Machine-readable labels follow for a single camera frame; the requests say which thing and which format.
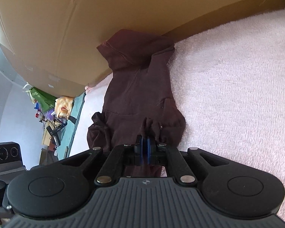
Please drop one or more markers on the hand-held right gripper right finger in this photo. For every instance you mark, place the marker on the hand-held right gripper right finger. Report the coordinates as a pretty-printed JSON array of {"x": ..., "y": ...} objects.
[{"x": 151, "y": 150}]

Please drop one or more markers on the brown cardboard wall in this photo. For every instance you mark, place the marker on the brown cardboard wall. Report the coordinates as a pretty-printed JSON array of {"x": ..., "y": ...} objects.
[{"x": 109, "y": 16}]

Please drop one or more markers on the teal cloth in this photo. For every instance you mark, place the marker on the teal cloth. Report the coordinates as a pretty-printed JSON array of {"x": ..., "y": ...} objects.
[{"x": 66, "y": 137}]

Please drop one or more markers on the small tan box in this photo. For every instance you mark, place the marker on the small tan box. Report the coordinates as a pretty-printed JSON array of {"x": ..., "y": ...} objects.
[{"x": 45, "y": 137}]

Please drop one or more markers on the yellow patterned cloth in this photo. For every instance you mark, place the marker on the yellow patterned cloth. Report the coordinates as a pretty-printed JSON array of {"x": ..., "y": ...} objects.
[{"x": 64, "y": 104}]

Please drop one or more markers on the green bag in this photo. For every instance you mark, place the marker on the green bag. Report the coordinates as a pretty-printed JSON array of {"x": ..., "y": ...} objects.
[{"x": 41, "y": 97}]

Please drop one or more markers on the pink fleece blanket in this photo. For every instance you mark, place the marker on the pink fleece blanket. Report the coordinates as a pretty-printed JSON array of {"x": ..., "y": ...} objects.
[{"x": 228, "y": 87}]

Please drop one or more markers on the maroon hoodie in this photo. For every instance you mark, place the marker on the maroon hoodie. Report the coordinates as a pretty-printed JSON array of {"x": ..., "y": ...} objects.
[{"x": 137, "y": 87}]

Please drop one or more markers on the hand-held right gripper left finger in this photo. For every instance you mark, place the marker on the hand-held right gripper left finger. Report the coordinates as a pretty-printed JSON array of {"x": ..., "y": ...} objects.
[{"x": 139, "y": 150}]

